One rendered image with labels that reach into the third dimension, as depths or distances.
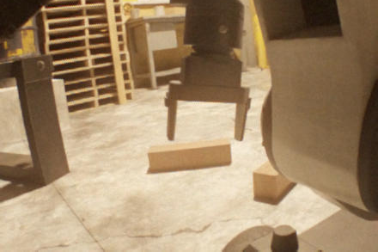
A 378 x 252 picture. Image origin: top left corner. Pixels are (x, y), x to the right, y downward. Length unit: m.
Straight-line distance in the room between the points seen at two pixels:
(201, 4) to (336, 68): 0.25
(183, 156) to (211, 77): 1.12
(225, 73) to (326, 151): 0.24
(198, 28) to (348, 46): 0.26
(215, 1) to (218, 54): 0.07
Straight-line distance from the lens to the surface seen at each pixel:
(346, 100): 0.25
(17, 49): 3.47
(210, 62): 0.45
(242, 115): 0.49
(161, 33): 5.01
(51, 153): 1.68
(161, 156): 1.56
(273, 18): 0.30
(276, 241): 0.58
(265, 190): 1.20
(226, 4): 0.45
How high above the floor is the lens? 0.57
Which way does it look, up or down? 10 degrees down
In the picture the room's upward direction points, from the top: 7 degrees counter-clockwise
